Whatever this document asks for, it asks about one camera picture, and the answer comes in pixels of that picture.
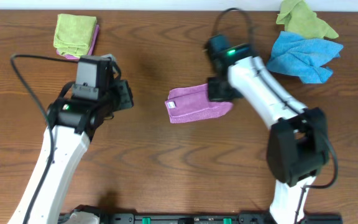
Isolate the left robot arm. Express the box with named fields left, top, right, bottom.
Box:
left=9, top=54, right=134, bottom=223

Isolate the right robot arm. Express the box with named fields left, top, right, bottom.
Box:
left=205, top=34, right=342, bottom=223

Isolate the folded pink cloth under green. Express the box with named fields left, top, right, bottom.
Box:
left=56, top=24, right=99, bottom=60

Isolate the crumpled olive green cloth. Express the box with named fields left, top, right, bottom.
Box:
left=276, top=0, right=339, bottom=39

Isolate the purple microfiber cloth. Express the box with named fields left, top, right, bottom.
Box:
left=165, top=84, right=233, bottom=124

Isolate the crumpled blue cloth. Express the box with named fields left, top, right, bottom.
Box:
left=266, top=31, right=344, bottom=84

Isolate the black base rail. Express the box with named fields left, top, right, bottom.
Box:
left=57, top=205, right=343, bottom=224

